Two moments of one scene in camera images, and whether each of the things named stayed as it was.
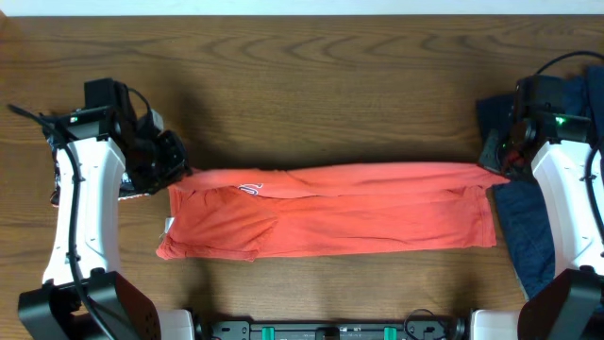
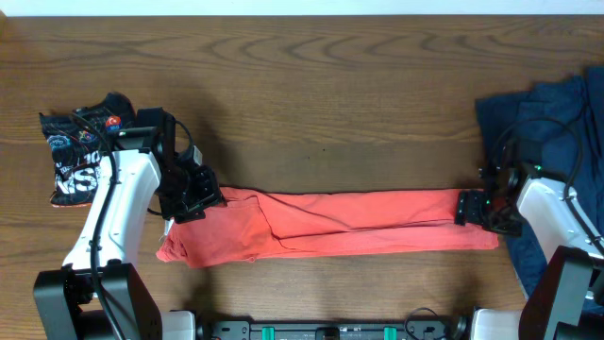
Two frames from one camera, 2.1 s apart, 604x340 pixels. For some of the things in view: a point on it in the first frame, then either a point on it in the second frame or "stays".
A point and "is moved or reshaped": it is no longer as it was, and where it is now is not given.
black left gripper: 179,164 to 210,195
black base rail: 340,330 stays
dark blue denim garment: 519,203 stays
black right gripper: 488,158 to 468,210
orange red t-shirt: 253,214 is moved or reshaped
